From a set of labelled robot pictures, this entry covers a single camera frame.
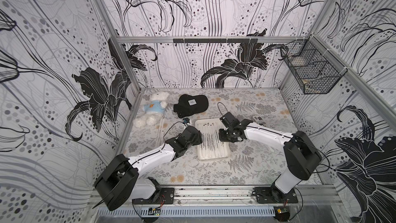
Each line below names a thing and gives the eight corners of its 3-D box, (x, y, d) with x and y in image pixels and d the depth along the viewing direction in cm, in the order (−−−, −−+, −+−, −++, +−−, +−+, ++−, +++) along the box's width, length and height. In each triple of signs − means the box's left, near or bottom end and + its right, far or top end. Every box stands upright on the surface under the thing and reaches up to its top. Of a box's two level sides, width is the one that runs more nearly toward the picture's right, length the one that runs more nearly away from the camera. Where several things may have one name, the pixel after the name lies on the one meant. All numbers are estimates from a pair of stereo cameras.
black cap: (174, 117, 105) (172, 111, 99) (177, 99, 115) (175, 92, 110) (208, 117, 104) (208, 111, 99) (207, 99, 115) (208, 92, 110)
